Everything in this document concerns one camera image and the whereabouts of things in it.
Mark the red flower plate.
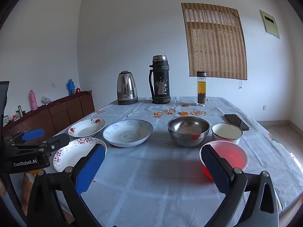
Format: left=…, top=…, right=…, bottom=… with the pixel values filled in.
left=68, top=118, right=107, bottom=138

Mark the printed pale blue tablecloth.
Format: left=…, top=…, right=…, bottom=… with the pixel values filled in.
left=7, top=96, right=303, bottom=227

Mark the worn black thermos flask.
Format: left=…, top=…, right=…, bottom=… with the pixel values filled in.
left=149, top=55, right=171, bottom=104

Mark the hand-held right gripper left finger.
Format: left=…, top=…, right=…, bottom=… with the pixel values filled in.
left=21, top=144, right=114, bottom=227

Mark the stainless steel bowl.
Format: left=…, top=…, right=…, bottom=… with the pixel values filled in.
left=168, top=117, right=210, bottom=147

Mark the blue patterned plate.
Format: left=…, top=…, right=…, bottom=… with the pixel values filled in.
left=102, top=119, right=153, bottom=148

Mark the pink thermos bottle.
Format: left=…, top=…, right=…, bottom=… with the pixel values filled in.
left=29, top=90, right=38, bottom=111

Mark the pink flower plate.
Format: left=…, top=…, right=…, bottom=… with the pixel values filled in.
left=53, top=137, right=107, bottom=173

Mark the pale green wall panel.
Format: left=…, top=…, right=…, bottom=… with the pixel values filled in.
left=258, top=9, right=280, bottom=40

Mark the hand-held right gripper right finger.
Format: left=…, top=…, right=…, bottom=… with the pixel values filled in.
left=200, top=144, right=280, bottom=227

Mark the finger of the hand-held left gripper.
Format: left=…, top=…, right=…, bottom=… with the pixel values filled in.
left=9, top=133, right=70, bottom=157
left=4, top=128, right=45, bottom=146

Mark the glass tea bottle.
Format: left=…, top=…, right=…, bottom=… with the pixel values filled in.
left=196, top=71, right=207, bottom=107

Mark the blue thermos bottle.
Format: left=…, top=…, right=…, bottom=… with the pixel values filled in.
left=66, top=79, right=76, bottom=96

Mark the bamboo window blind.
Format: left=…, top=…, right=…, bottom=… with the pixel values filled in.
left=181, top=3, right=248, bottom=80

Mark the brown wooden sideboard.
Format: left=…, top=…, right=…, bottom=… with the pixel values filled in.
left=2, top=90, right=95, bottom=142

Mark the stainless steel electric kettle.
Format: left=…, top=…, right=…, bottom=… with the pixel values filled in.
left=116, top=70, right=139, bottom=106

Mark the white enamel bowl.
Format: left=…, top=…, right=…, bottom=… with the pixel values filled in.
left=211, top=123, right=243, bottom=145

